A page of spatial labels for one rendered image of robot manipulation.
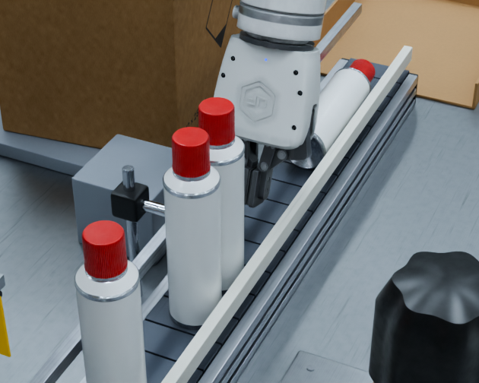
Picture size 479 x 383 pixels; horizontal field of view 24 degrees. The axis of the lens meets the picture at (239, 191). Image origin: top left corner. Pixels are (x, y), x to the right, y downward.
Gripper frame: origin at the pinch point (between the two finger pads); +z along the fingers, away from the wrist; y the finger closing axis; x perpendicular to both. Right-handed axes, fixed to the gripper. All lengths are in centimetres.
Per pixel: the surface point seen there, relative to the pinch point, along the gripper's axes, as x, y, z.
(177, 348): -15.4, 0.6, 12.6
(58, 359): -30.2, -3.5, 9.2
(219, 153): -12.6, 0.8, -6.1
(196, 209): -17.4, 1.4, -2.1
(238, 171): -10.8, 2.2, -4.4
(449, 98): 45.0, 9.3, -4.5
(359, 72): 28.0, 1.0, -8.5
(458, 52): 57, 7, -9
